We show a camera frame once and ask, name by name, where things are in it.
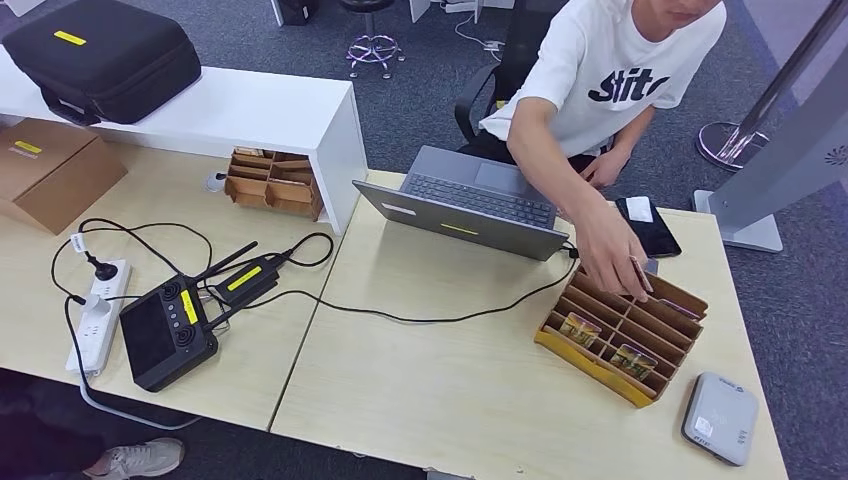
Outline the person's left hand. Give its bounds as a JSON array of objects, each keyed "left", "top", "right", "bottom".
[{"left": 582, "top": 146, "right": 632, "bottom": 191}]

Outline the dark trouser leg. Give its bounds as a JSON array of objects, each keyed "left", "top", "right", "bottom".
[{"left": 0, "top": 369, "right": 107, "bottom": 480}]

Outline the black carrying case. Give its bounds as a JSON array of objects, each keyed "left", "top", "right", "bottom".
[{"left": 1, "top": 0, "right": 203, "bottom": 127}]

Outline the black box on floor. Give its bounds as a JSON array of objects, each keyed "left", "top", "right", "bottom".
[{"left": 273, "top": 0, "right": 321, "bottom": 28}]

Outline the black plug with cable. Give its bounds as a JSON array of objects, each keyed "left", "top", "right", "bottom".
[{"left": 50, "top": 217, "right": 215, "bottom": 298}]

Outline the grey kiosk stand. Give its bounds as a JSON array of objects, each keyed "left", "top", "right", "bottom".
[{"left": 692, "top": 62, "right": 848, "bottom": 254}]

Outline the white desk shelf riser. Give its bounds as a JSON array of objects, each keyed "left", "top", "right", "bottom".
[{"left": 0, "top": 44, "right": 369, "bottom": 237}]

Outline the person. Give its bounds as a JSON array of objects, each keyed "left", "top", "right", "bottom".
[{"left": 457, "top": 0, "right": 728, "bottom": 303}]

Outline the black controller with antennas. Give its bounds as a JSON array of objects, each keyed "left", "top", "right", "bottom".
[{"left": 119, "top": 240, "right": 260, "bottom": 393}]

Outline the gold card in organizer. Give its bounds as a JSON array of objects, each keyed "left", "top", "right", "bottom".
[{"left": 558, "top": 311, "right": 603, "bottom": 350}]

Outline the person's right hand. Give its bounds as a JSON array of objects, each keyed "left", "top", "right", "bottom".
[{"left": 573, "top": 207, "right": 655, "bottom": 303}]

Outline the chrome stool base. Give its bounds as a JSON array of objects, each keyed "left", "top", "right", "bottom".
[{"left": 337, "top": 0, "right": 407, "bottom": 81}]

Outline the long black power cable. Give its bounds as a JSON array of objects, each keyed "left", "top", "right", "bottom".
[{"left": 203, "top": 231, "right": 583, "bottom": 325}]

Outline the white plug adapter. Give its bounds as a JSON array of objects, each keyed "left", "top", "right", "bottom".
[{"left": 66, "top": 293, "right": 114, "bottom": 318}]

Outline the white floor cable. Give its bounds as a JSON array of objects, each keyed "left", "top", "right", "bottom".
[{"left": 453, "top": 13, "right": 508, "bottom": 64}]

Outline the pink card in organizer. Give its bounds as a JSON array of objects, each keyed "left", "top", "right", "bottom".
[{"left": 659, "top": 298, "right": 704, "bottom": 323}]

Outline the black office chair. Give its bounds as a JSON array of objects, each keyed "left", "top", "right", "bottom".
[{"left": 454, "top": 0, "right": 566, "bottom": 145}]

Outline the gold patterned card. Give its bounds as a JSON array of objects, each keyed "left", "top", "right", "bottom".
[
  {"left": 609, "top": 343, "right": 659, "bottom": 383},
  {"left": 629, "top": 255, "right": 655, "bottom": 295}
]

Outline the white power strip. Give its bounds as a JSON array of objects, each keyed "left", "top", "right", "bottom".
[{"left": 64, "top": 258, "right": 134, "bottom": 377}]

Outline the black smartphone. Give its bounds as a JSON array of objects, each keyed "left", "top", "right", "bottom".
[{"left": 614, "top": 195, "right": 683, "bottom": 259}]

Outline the white sneaker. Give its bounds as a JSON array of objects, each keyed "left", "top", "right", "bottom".
[{"left": 82, "top": 437, "right": 186, "bottom": 480}]

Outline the large cardboard card organizer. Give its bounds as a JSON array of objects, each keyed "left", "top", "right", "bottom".
[{"left": 533, "top": 264, "right": 710, "bottom": 409}]

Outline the chrome stanchion pole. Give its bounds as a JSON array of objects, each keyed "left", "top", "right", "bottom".
[{"left": 695, "top": 0, "right": 848, "bottom": 174}]

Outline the black power brick yellow label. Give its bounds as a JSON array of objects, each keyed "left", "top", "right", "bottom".
[{"left": 213, "top": 253, "right": 286, "bottom": 309}]

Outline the brown cardboard box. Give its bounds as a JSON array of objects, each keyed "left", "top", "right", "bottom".
[{"left": 0, "top": 117, "right": 129, "bottom": 236}]

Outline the small cardboard divider organizer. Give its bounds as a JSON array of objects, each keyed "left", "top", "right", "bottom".
[{"left": 223, "top": 146, "right": 325, "bottom": 222}]

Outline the grey power strip cord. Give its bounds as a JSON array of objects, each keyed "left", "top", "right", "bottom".
[{"left": 62, "top": 296, "right": 201, "bottom": 432}]

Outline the grey laptop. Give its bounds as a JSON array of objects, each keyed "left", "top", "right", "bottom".
[{"left": 352, "top": 144, "right": 571, "bottom": 262}]

